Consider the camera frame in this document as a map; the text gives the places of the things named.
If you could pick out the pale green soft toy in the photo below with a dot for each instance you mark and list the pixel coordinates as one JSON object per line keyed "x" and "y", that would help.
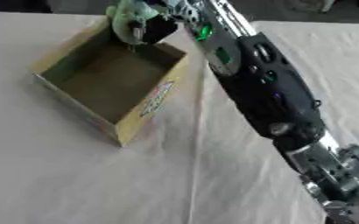
{"x": 129, "y": 13}

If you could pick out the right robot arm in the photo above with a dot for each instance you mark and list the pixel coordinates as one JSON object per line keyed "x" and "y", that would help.
{"x": 269, "y": 84}

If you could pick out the tan open cardboard box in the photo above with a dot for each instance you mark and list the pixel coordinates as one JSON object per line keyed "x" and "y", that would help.
{"x": 111, "y": 78}

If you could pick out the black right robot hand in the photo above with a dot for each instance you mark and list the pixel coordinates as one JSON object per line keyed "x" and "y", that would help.
{"x": 155, "y": 30}

